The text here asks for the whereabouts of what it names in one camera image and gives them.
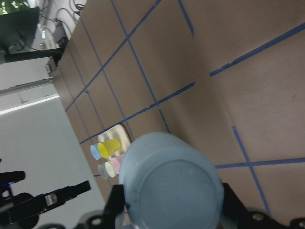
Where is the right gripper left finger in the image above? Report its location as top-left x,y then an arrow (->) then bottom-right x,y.
102,185 -> 125,229

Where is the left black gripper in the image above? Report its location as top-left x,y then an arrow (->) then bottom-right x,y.
0,170 -> 91,229

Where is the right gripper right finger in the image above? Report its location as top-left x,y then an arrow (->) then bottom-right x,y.
220,183 -> 251,229

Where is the light blue plastic cup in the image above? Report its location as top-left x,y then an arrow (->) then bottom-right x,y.
119,132 -> 224,229

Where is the cream plastic cup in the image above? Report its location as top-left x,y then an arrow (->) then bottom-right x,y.
104,161 -> 118,177

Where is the pink plastic cup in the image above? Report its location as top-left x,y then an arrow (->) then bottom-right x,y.
111,155 -> 124,174

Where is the yellow plastic cup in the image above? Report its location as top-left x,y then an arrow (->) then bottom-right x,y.
98,138 -> 122,158

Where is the cream plastic tray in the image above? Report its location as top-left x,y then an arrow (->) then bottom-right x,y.
98,125 -> 131,159

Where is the black monitor stand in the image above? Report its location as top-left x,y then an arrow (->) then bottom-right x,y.
0,7 -> 68,64

